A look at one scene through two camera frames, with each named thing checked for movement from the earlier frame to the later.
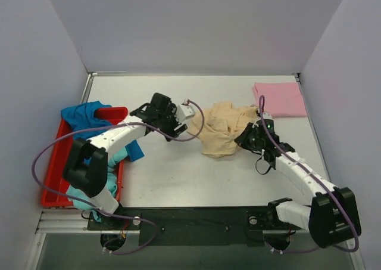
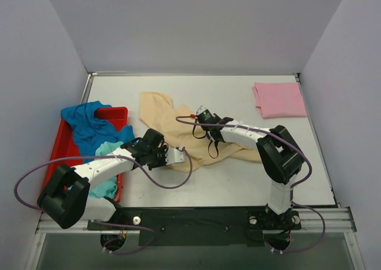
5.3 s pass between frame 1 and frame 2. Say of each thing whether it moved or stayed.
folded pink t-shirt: stayed
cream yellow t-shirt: moved
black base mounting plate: stayed
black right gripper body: moved
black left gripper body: moved
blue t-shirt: stayed
